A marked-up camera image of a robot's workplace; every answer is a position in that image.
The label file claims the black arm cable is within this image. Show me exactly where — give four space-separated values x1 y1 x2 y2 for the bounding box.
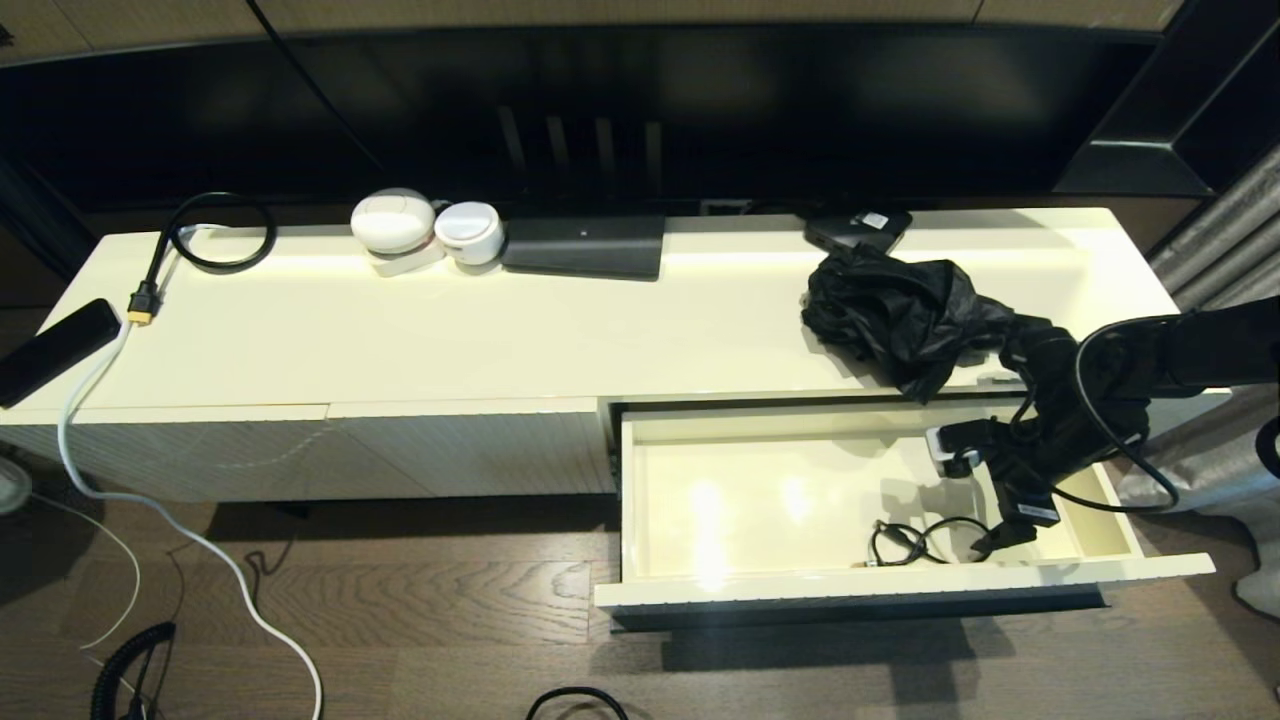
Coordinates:
1050 320 1181 515

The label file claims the white power cable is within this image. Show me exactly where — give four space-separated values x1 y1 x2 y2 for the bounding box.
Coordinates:
58 225 323 720

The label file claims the black flat set-top box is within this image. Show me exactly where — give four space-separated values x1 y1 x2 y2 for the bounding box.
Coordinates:
500 214 667 281

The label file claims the white TV cabinet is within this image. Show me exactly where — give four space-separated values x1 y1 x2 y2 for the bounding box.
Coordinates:
0 205 1231 504

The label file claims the black HDMI cable yellow plug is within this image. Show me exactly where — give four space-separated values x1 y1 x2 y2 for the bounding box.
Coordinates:
126 190 277 327

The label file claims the short black USB cable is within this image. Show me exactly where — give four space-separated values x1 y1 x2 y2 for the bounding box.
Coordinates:
863 515 997 568

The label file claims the white fluted drawer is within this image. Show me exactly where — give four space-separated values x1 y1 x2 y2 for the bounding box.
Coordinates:
593 393 1216 611

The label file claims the black smartphone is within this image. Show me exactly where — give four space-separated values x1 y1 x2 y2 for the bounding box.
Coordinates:
0 298 123 408

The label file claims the grey curtain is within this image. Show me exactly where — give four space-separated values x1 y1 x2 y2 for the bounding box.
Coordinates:
1115 140 1280 616

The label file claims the black coiled cable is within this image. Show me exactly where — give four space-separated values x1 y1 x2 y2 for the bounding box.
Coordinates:
90 622 178 720

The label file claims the small white round device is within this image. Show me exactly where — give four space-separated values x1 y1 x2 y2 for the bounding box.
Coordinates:
434 200 505 266

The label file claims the thin white cable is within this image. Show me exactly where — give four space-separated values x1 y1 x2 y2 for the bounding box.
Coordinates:
0 470 143 701

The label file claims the black television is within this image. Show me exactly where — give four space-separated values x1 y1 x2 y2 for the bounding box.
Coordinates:
0 28 1166 214

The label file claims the black umbrella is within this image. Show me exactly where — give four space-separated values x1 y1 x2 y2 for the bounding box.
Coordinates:
800 240 1051 403

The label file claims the small black box white label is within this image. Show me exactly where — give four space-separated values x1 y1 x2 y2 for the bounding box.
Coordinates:
803 207 913 254

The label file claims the large white round device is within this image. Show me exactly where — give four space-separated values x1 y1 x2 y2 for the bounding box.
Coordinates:
350 187 437 259

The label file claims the black cable loop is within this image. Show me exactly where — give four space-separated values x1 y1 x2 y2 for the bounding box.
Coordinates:
526 686 629 720

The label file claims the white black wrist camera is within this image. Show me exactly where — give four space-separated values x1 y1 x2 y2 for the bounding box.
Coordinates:
925 420 1001 479

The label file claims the black wall shelf unit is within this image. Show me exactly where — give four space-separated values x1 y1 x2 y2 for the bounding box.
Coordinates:
1050 0 1280 198

